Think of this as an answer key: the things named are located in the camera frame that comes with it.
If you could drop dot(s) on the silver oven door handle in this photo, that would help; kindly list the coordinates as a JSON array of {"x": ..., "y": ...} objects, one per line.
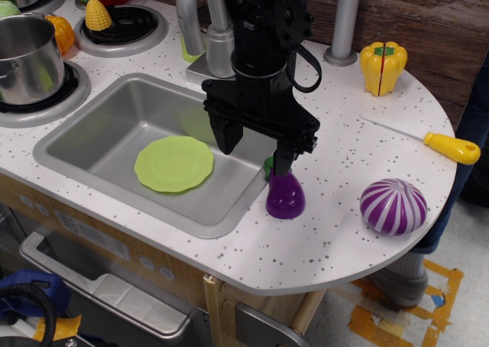
[{"x": 114, "y": 309}]

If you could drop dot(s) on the grey support pole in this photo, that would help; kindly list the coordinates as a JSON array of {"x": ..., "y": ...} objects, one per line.
[{"x": 341, "y": 52}]

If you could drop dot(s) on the orange toy pumpkin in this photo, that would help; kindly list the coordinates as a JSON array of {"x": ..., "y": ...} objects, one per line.
[{"x": 63, "y": 33}]

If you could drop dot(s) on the grey toy sink basin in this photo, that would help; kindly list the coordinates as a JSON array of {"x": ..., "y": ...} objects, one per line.
[{"x": 149, "y": 143}]

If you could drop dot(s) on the black stove burner rear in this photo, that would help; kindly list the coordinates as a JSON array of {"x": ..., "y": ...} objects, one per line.
[{"x": 134, "y": 30}]

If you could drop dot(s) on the yellow toy bell pepper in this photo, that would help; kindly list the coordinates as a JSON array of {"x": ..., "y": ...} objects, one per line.
[{"x": 382, "y": 64}]

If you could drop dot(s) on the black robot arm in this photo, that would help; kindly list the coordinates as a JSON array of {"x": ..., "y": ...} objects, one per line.
[{"x": 268, "y": 38}]

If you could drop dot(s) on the black stove burner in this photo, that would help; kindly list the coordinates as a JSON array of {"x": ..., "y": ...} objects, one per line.
[
  {"x": 134, "y": 30},
  {"x": 72, "y": 93}
]

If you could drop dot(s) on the purple toy eggplant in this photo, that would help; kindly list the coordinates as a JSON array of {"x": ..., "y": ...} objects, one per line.
[{"x": 285, "y": 199}]

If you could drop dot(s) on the purple striped toy onion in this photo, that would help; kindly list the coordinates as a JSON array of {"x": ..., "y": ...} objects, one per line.
[{"x": 393, "y": 207}]

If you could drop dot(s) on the yellow handled toy knife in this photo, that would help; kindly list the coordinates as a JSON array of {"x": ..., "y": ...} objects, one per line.
[{"x": 459, "y": 150}]

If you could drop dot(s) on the grey sneaker shoe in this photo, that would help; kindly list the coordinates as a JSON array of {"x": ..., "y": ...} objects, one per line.
[{"x": 403, "y": 282}]

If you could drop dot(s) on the silver toy faucet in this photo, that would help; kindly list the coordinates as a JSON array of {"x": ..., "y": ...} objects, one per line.
[{"x": 215, "y": 63}]

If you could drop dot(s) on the steel cooking pot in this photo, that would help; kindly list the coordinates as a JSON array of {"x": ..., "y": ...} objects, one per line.
[{"x": 32, "y": 68}]

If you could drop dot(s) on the black stove burner front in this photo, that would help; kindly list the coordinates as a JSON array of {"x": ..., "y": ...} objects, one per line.
[{"x": 72, "y": 93}]

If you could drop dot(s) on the green plastic plate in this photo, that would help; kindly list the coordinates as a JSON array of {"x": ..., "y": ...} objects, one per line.
[{"x": 174, "y": 164}]

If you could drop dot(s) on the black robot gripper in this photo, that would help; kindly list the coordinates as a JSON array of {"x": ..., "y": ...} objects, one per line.
[{"x": 266, "y": 106}]

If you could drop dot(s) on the green toy cabbage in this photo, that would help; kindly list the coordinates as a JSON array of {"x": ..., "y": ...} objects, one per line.
[{"x": 8, "y": 9}]

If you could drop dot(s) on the yellow toy corn cob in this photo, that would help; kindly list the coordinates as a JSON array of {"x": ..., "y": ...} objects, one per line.
[{"x": 97, "y": 18}]

